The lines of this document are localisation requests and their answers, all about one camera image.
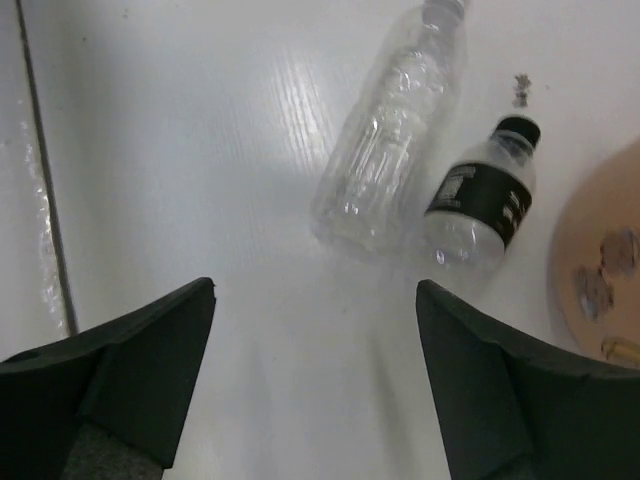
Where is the clear bottle white cap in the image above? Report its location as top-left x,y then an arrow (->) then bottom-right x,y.
311,1 -> 470,256

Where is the black label small bottle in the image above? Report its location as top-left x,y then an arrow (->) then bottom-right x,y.
419,115 -> 541,286

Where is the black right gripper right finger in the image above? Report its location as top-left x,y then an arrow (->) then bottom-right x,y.
416,280 -> 639,479

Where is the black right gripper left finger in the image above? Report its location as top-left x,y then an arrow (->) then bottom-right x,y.
1,277 -> 216,479

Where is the orange plastic bin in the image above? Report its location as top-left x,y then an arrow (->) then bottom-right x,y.
549,141 -> 639,369

